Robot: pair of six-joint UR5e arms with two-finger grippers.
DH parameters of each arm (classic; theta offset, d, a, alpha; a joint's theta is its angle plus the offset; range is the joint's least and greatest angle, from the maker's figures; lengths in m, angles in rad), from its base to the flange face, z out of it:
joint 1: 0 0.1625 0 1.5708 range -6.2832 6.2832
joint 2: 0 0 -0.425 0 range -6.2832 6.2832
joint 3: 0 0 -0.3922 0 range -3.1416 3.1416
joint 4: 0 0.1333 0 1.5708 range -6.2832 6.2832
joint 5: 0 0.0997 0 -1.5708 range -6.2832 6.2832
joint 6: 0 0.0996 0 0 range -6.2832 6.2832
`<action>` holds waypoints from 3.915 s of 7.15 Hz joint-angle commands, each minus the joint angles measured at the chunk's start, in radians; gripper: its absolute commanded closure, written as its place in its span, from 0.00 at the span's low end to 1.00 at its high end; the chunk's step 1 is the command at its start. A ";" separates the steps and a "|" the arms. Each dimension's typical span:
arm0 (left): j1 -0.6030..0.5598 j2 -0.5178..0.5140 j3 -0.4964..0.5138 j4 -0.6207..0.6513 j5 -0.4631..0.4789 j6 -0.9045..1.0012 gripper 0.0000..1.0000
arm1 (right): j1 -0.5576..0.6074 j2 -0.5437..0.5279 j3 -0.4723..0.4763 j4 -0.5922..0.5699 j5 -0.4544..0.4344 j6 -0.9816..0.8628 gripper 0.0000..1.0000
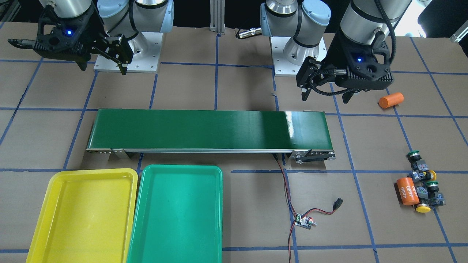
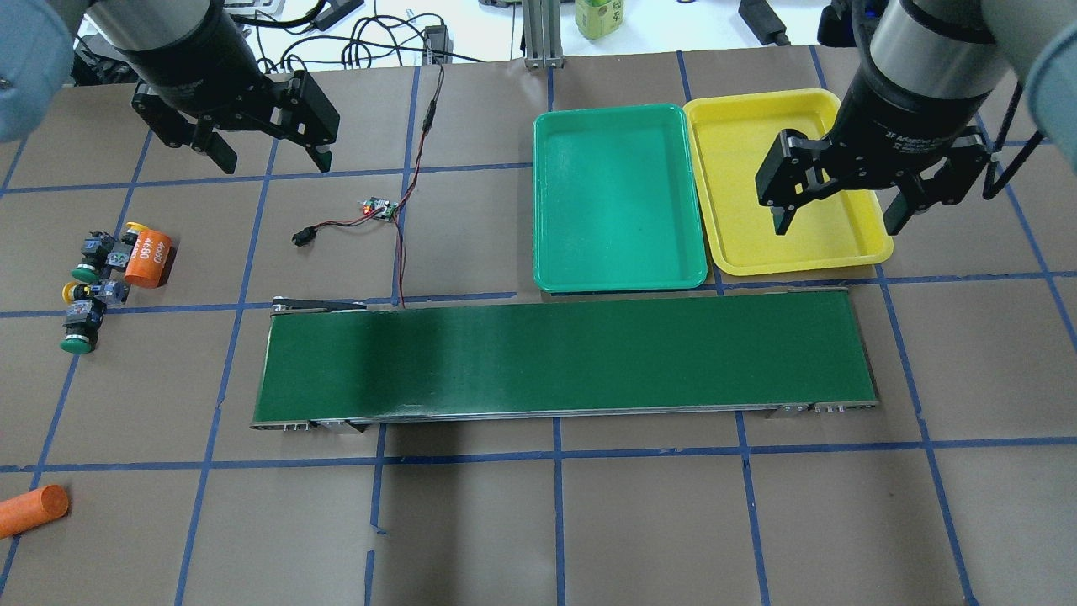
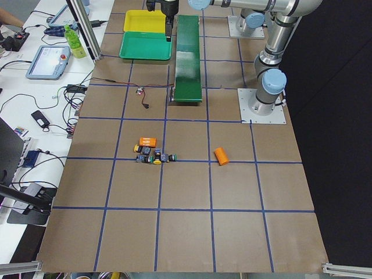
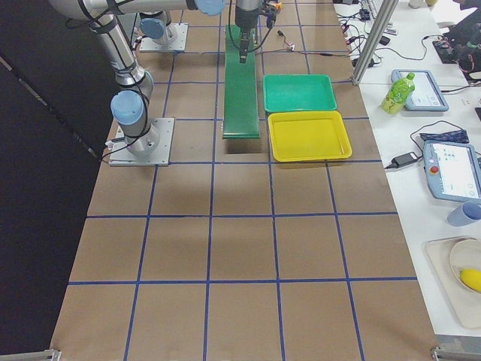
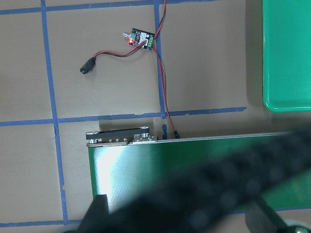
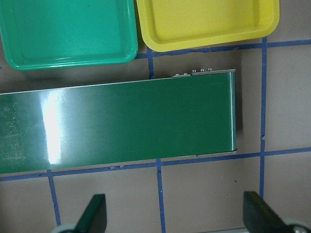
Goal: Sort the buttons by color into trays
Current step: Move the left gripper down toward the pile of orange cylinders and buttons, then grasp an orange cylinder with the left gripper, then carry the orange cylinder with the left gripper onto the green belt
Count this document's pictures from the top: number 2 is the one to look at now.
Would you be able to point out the black barrel connector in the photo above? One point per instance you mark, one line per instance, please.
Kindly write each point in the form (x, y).
(305, 236)

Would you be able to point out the yellow plastic tray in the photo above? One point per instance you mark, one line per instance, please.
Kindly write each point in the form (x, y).
(747, 191)

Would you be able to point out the green tea bottle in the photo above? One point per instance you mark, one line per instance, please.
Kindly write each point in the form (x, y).
(597, 19)

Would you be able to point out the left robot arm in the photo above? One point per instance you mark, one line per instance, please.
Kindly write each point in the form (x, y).
(39, 45)

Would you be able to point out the green conveyor belt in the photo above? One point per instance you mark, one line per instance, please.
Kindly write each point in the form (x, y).
(790, 350)

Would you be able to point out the small green controller board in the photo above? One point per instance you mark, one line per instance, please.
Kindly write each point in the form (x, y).
(379, 209)

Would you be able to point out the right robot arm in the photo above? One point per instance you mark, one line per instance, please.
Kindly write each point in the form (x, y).
(925, 69)

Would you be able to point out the plain orange cylinder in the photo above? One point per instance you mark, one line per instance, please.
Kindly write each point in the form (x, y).
(33, 509)

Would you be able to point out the orange cylinder with 4680 print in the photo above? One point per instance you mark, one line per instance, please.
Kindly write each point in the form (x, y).
(148, 259)

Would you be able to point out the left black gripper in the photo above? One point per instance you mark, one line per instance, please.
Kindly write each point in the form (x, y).
(195, 77)

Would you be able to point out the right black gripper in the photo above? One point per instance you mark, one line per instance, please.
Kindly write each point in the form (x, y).
(907, 115)

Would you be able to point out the aluminium frame post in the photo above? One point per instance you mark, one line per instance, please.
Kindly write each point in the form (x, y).
(542, 43)

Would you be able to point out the green push button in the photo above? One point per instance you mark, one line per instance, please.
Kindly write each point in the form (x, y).
(82, 323)
(95, 253)

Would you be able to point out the black power adapter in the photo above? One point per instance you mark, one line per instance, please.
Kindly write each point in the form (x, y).
(766, 26)

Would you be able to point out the yellow push button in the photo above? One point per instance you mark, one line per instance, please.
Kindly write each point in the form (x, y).
(131, 233)
(110, 292)

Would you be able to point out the green plastic tray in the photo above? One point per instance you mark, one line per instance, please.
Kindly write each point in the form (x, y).
(614, 201)

